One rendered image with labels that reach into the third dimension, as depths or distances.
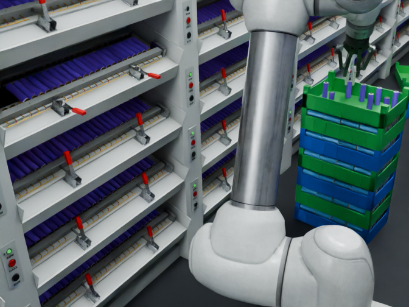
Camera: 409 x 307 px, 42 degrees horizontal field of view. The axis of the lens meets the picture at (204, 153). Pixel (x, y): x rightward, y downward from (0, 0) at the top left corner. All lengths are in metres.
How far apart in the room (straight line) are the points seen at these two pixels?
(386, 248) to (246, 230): 1.02
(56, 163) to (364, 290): 0.79
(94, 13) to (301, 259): 0.73
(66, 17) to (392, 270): 1.35
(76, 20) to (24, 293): 0.66
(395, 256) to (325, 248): 0.96
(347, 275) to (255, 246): 0.19
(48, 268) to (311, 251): 0.69
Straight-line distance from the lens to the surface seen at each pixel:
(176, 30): 1.53
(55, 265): 1.44
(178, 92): 1.60
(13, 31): 1.20
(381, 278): 1.93
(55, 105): 1.28
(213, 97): 1.80
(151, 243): 1.74
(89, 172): 1.41
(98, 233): 1.52
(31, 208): 1.31
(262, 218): 1.12
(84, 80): 1.36
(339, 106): 1.83
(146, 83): 1.46
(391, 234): 2.13
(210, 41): 1.73
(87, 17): 1.29
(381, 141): 1.81
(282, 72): 1.12
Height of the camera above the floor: 1.25
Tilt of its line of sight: 29 degrees down
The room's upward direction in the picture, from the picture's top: 2 degrees counter-clockwise
